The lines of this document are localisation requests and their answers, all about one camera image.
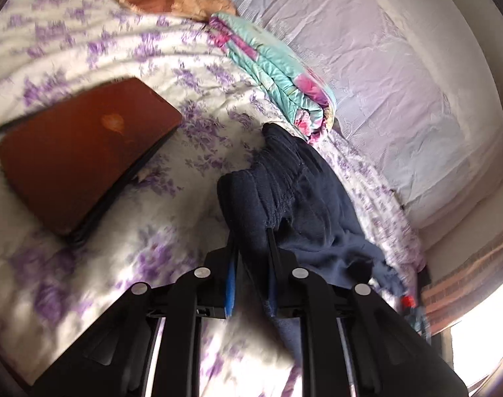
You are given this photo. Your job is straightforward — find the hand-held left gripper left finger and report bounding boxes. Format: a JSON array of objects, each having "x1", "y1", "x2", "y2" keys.
[{"x1": 32, "y1": 232, "x2": 240, "y2": 397}]

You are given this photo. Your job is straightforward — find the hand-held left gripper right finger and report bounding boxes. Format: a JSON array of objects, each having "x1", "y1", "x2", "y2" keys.
[{"x1": 266, "y1": 230, "x2": 470, "y2": 397}]

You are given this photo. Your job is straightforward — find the navy blue pants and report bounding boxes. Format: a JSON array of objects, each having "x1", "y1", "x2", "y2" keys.
[{"x1": 216, "y1": 123, "x2": 406, "y2": 365}]

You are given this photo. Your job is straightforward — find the red capped bottle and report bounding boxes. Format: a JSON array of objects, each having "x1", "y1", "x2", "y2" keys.
[{"x1": 401, "y1": 294, "x2": 432, "y2": 340}]

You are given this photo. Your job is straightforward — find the reddish brown laptop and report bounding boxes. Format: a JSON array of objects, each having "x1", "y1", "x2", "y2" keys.
[{"x1": 0, "y1": 76, "x2": 184, "y2": 249}]

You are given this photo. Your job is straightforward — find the purple floral bed sheet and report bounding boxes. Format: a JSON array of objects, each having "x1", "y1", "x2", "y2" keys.
[{"x1": 0, "y1": 0, "x2": 427, "y2": 397}]

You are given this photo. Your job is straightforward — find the folded colourful floral quilt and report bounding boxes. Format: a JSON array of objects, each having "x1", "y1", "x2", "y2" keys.
[{"x1": 209, "y1": 12, "x2": 338, "y2": 145}]

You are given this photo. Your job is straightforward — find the white lace wall cloth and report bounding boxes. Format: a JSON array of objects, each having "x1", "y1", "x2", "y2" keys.
[{"x1": 206, "y1": 0, "x2": 503, "y2": 231}]

